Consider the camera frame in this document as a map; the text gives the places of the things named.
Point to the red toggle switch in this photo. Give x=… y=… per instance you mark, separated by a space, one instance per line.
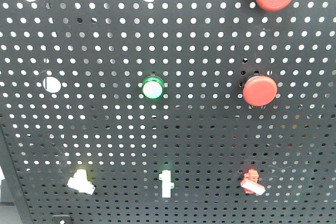
x=250 y=183

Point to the yellow toggle switch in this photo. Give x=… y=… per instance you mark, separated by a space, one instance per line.
x=79 y=182

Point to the green illuminated push button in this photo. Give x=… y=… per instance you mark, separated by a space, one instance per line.
x=153 y=87

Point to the black perforated pegboard panel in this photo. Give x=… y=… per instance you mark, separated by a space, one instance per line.
x=71 y=98

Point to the lower red mushroom button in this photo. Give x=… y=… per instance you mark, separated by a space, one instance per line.
x=259 y=90

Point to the left black table clamp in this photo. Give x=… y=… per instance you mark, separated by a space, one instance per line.
x=62 y=219

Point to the white green toggle switch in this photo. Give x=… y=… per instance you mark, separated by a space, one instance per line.
x=166 y=183

